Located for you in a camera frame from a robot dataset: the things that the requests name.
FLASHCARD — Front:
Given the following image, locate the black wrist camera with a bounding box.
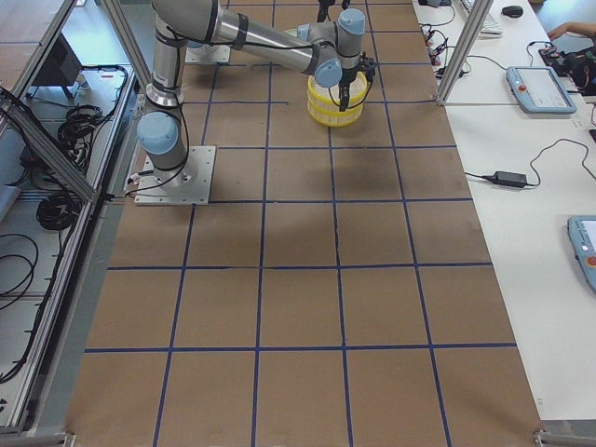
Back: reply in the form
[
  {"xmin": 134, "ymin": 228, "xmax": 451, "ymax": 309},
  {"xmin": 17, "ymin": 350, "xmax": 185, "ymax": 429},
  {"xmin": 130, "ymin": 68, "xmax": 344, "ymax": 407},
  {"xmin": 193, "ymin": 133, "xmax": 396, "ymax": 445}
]
[{"xmin": 359, "ymin": 52, "xmax": 376, "ymax": 84}]

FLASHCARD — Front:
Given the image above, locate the yellow steamer layer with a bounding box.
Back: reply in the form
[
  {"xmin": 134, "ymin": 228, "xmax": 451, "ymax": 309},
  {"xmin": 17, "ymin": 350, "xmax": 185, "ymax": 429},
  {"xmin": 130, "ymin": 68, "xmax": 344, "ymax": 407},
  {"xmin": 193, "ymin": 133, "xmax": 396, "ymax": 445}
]
[
  {"xmin": 307, "ymin": 72, "xmax": 369, "ymax": 112},
  {"xmin": 306, "ymin": 99, "xmax": 363, "ymax": 128}
]

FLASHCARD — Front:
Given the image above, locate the yellow steamer bottom layer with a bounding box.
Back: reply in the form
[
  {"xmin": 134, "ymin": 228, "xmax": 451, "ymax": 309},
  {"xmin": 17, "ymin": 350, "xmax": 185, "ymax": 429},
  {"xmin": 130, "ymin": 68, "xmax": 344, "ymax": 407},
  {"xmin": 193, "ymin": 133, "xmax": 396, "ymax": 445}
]
[{"xmin": 306, "ymin": 99, "xmax": 363, "ymax": 128}]

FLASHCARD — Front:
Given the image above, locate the yellow steamer top layer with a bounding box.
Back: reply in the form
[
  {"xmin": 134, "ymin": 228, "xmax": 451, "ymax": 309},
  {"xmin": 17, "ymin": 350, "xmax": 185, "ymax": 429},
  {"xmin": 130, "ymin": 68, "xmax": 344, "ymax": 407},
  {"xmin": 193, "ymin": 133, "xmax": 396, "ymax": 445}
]
[{"xmin": 307, "ymin": 72, "xmax": 369, "ymax": 112}]

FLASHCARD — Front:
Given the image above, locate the teach pendant far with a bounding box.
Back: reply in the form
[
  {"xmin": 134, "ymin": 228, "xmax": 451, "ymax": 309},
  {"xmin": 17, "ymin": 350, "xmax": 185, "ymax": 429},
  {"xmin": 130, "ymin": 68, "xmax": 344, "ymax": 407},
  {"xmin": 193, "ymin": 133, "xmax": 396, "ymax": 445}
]
[{"xmin": 506, "ymin": 66, "xmax": 576, "ymax": 115}]

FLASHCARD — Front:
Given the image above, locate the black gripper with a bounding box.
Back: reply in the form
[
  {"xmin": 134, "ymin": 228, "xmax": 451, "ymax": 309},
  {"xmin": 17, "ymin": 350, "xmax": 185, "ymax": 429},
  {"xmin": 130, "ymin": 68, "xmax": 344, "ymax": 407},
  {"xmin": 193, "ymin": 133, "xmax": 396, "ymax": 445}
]
[{"xmin": 338, "ymin": 69, "xmax": 355, "ymax": 112}]

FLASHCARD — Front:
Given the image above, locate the coiled black cable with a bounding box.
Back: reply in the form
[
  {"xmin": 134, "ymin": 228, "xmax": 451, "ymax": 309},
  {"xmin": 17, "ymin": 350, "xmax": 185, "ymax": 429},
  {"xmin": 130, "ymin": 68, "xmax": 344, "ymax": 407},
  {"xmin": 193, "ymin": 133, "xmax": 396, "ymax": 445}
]
[{"xmin": 35, "ymin": 191, "xmax": 83, "ymax": 233}]

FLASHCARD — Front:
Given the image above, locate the teach pendant near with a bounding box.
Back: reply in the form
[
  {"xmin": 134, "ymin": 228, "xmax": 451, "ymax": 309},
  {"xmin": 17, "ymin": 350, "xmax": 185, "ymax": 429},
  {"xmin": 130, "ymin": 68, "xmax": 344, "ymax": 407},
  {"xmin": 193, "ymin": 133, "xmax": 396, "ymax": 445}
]
[{"xmin": 567, "ymin": 215, "xmax": 596, "ymax": 291}]

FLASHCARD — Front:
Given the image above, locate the teach pendant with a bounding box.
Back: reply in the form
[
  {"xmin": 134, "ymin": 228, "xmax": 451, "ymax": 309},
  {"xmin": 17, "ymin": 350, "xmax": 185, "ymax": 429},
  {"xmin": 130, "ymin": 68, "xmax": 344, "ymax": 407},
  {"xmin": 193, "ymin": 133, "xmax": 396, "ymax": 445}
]
[
  {"xmin": 567, "ymin": 215, "xmax": 596, "ymax": 291},
  {"xmin": 506, "ymin": 66, "xmax": 576, "ymax": 115}
]

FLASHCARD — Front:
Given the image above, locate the black power adapter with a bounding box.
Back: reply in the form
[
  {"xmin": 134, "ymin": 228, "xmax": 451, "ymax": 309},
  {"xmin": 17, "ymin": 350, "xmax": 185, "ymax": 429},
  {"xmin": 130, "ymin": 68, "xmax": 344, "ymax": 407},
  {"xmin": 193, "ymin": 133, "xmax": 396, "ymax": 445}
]
[{"xmin": 481, "ymin": 170, "xmax": 528, "ymax": 188}]

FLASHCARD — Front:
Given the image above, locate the aluminium frame post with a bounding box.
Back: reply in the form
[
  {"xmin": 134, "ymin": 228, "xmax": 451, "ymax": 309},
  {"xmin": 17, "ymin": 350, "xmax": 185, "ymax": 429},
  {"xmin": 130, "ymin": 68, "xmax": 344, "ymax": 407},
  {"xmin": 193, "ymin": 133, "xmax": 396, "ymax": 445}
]
[{"xmin": 436, "ymin": 0, "xmax": 493, "ymax": 105}]

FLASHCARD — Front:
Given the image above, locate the black computer mouse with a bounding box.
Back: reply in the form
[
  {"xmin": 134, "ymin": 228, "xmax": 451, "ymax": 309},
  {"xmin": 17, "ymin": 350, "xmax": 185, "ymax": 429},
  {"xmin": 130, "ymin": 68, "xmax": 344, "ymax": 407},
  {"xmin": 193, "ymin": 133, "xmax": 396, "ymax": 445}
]
[{"xmin": 501, "ymin": 5, "xmax": 524, "ymax": 19}]

